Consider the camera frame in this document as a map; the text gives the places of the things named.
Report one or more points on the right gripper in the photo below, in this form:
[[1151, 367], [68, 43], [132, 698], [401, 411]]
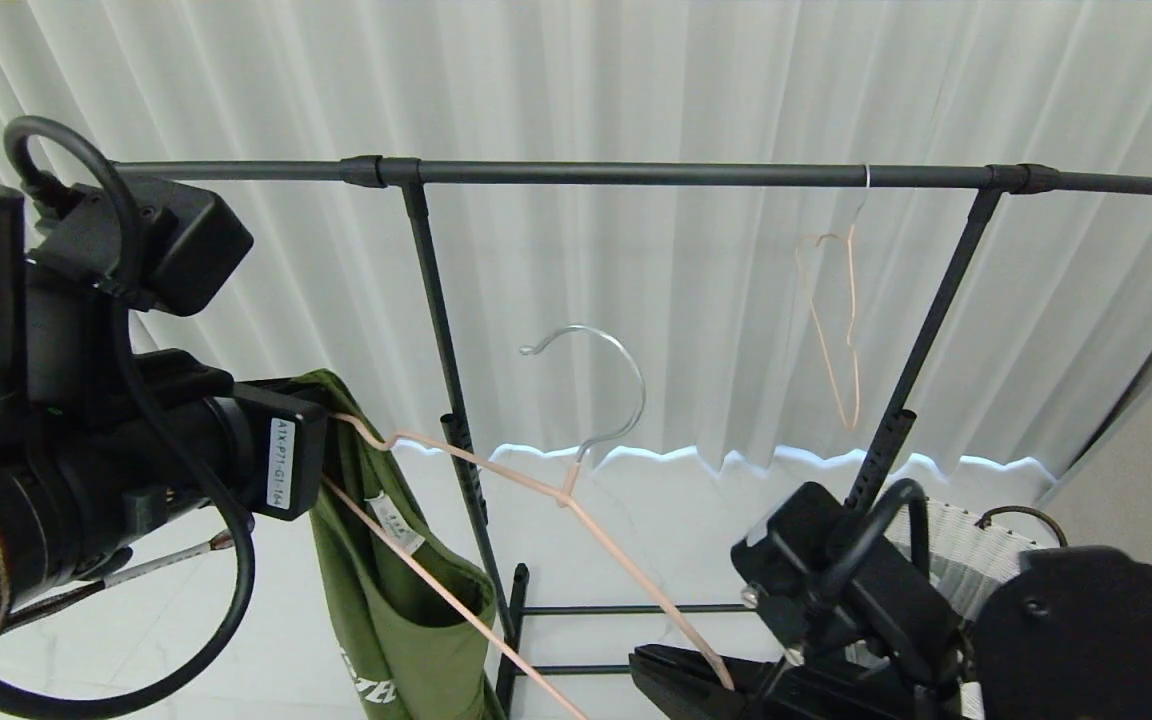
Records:
[[866, 700]]

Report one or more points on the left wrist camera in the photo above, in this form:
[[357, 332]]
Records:
[[176, 240]]

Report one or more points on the white curtain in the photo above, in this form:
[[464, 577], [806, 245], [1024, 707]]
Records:
[[586, 80]]

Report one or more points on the green printed t-shirt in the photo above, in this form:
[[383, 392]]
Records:
[[416, 650]]

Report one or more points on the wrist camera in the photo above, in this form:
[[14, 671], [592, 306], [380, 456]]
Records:
[[176, 240], [836, 570]]

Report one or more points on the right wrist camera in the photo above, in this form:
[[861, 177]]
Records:
[[836, 570]]

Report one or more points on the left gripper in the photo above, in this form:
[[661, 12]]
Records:
[[276, 450]]

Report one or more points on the white laundry basket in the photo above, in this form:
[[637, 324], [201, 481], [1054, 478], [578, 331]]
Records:
[[976, 560]]

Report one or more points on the black clothes rack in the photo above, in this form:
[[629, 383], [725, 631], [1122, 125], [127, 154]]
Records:
[[636, 173]]

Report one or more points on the pink clothes hanger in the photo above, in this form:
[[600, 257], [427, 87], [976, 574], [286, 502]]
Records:
[[851, 300], [636, 577]]

